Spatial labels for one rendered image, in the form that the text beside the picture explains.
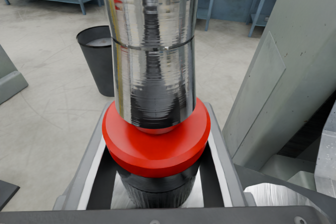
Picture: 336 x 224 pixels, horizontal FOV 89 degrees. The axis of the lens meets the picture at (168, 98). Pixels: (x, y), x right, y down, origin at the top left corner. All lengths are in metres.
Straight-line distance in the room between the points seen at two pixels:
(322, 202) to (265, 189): 0.06
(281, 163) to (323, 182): 0.19
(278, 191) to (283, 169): 0.54
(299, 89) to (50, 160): 1.66
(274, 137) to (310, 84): 0.23
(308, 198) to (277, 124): 0.43
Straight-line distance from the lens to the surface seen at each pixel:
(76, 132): 1.79
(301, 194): 0.22
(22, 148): 1.92
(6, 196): 1.70
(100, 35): 2.08
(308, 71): 0.54
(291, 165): 0.76
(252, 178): 0.21
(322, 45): 0.52
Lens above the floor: 1.32
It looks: 43 degrees down
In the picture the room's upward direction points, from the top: 3 degrees clockwise
